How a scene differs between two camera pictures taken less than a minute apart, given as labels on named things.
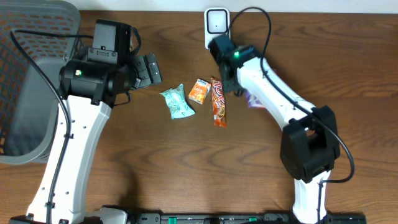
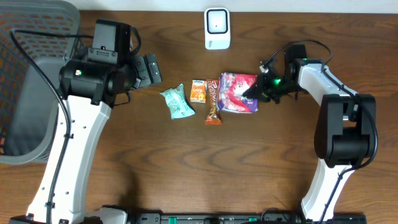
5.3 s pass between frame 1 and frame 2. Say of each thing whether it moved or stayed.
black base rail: stayed
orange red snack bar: moved
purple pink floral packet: moved
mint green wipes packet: stayed
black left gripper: stayed
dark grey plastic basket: stayed
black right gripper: moved
